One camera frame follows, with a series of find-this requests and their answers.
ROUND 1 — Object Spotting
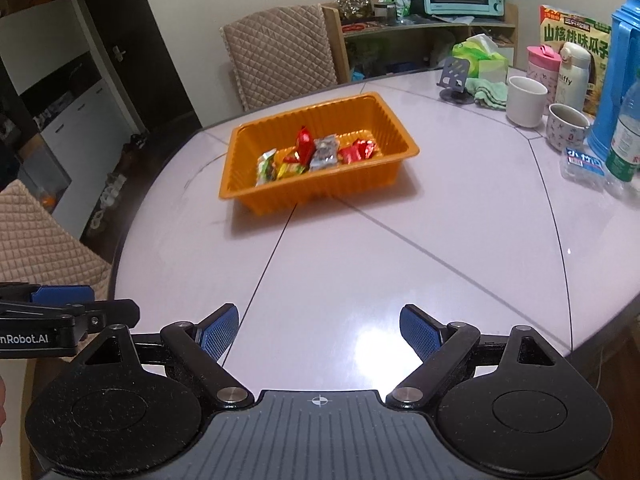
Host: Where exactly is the white thermos bottle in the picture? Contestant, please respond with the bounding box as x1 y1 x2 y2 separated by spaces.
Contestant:
554 41 590 113

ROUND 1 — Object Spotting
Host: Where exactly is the grey phone stand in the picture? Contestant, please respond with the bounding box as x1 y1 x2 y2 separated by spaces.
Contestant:
436 56 473 104

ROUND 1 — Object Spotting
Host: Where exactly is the tall chair with quilted cover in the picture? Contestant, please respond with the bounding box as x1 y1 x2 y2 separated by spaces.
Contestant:
220 3 339 111

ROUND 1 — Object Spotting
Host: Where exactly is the white cabinet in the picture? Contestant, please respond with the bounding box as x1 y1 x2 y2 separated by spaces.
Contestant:
40 77 138 211

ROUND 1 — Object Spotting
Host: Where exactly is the blue pocket tissue packet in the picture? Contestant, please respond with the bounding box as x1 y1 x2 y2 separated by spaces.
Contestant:
560 147 608 191

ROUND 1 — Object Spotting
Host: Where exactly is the green tissue pack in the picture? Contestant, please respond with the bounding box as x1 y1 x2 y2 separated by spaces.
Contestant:
451 33 510 81

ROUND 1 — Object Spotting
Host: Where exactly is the white cup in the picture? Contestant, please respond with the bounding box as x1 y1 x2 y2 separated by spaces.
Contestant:
506 76 549 128

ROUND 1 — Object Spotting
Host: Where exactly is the large yellow green seed bag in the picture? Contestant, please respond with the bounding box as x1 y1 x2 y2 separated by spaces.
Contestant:
539 5 613 116

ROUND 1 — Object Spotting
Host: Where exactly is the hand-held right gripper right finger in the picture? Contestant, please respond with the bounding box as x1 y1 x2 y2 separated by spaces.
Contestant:
389 304 556 410

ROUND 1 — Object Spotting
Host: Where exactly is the small red snack packet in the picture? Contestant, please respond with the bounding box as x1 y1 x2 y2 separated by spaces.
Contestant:
295 126 315 163

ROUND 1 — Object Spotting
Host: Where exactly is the yellow jelly packet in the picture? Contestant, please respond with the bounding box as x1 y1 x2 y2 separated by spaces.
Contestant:
277 154 308 179

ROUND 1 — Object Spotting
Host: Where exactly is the white green spout pouch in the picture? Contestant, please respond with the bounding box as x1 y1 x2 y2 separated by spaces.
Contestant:
256 149 279 187

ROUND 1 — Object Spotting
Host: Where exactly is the orange plastic tray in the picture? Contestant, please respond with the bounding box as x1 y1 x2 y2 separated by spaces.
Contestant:
218 91 421 216

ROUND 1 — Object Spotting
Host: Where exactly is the pink lidded bottle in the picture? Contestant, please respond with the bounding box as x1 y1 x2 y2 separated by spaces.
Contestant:
526 44 562 106

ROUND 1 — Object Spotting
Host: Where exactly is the patterned mug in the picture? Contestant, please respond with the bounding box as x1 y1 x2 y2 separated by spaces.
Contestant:
545 103 592 151

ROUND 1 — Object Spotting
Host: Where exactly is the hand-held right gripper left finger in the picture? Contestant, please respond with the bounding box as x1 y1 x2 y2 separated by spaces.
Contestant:
75 303 254 410

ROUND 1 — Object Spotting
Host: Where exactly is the dark door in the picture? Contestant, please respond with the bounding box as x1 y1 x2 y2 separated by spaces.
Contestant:
70 0 203 133

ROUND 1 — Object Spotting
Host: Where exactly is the row of white slippers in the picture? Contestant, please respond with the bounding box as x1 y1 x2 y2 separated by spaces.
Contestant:
91 172 127 234

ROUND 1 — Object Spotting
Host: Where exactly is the glass jar with orange lid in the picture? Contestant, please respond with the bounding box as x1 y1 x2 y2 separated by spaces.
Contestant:
336 0 373 22

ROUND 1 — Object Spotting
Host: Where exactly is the blue thermos jug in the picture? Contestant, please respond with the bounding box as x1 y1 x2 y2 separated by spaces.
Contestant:
586 0 640 161

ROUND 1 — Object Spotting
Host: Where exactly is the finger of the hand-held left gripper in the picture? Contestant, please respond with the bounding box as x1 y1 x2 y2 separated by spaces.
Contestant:
0 299 140 334
0 282 95 306

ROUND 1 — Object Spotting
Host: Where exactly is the water bottle with green label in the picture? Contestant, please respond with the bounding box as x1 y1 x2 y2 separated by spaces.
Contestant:
604 77 640 198

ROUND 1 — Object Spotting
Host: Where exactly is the large red snack packet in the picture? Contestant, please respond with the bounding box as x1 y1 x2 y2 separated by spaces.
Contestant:
337 139 377 165

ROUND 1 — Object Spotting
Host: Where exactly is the wooden shelf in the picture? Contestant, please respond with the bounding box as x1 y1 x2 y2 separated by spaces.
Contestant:
322 2 519 86

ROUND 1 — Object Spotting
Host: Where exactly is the silver black snack packet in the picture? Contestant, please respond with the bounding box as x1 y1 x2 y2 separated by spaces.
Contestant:
309 135 340 172

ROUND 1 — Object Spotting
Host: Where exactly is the green cloth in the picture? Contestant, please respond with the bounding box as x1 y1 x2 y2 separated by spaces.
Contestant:
467 77 510 111

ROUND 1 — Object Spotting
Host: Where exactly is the low chair with quilted cover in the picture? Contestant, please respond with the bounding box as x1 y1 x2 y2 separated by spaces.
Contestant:
0 179 113 311

